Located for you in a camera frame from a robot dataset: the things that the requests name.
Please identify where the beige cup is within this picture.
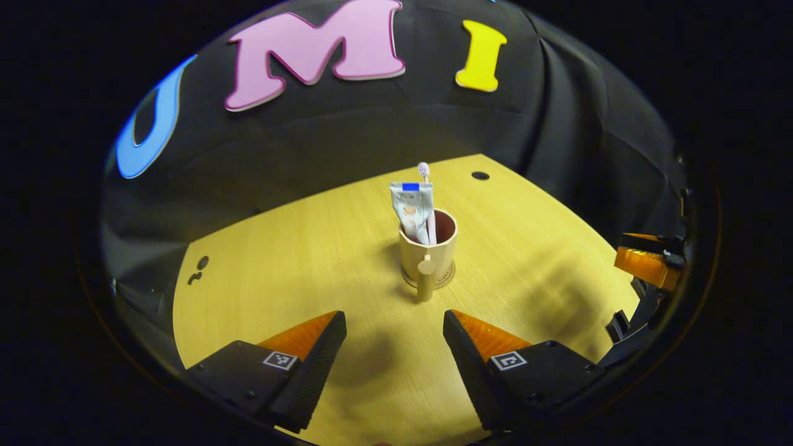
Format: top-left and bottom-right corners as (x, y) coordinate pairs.
(398, 209), (458, 303)

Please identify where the white toothpaste tube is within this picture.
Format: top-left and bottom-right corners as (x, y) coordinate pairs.
(389, 181), (434, 245)

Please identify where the wooden desktop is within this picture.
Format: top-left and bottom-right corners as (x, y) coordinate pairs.
(172, 154), (642, 445)

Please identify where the white toothbrush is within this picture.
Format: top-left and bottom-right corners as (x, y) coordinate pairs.
(418, 162), (437, 245)

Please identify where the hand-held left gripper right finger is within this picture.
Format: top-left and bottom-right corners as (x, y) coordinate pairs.
(443, 310), (605, 432)

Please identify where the black backdrop cloth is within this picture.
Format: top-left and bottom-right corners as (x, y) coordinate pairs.
(99, 0), (690, 372)

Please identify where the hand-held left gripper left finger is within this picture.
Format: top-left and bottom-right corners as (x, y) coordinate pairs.
(185, 311), (348, 434)

